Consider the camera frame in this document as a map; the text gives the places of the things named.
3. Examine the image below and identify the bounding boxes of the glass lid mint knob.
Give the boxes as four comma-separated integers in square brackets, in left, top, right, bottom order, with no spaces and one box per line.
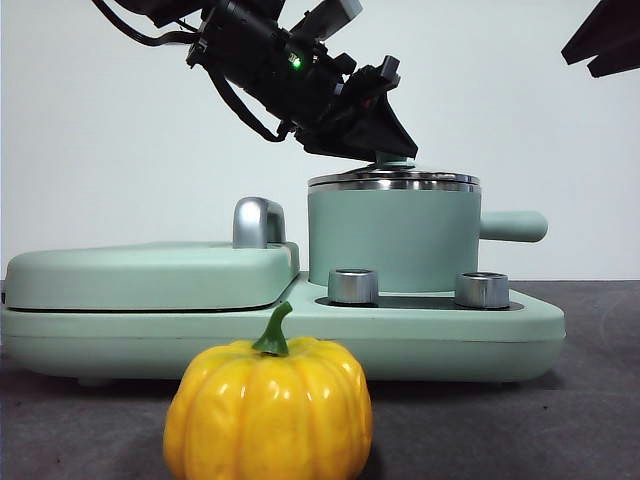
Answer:
[307,151,482,187]

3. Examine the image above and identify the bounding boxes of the yellow pumpkin green stem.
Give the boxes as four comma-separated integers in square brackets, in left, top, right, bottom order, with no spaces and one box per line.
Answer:
[163,301,374,480]

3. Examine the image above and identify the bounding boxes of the mint green steamer pot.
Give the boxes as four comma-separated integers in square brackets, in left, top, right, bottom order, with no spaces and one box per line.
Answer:
[305,179,549,295]

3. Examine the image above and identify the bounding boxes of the silver control knob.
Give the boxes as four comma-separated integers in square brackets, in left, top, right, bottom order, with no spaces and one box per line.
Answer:
[454,272,510,309]
[327,268,380,305]

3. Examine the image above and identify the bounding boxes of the mint green breakfast machine base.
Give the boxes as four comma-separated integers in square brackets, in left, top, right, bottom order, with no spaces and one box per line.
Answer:
[0,279,567,389]

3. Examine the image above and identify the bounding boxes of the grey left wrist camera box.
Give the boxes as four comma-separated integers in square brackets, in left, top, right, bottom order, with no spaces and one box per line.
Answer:
[289,0,364,41]

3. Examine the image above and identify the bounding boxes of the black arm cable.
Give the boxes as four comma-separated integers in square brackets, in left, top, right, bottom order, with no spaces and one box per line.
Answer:
[92,0,201,49]
[205,67,281,145]

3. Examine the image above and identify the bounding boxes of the mint griddle cover silver handle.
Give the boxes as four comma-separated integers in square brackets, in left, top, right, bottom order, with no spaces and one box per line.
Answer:
[4,197,301,312]

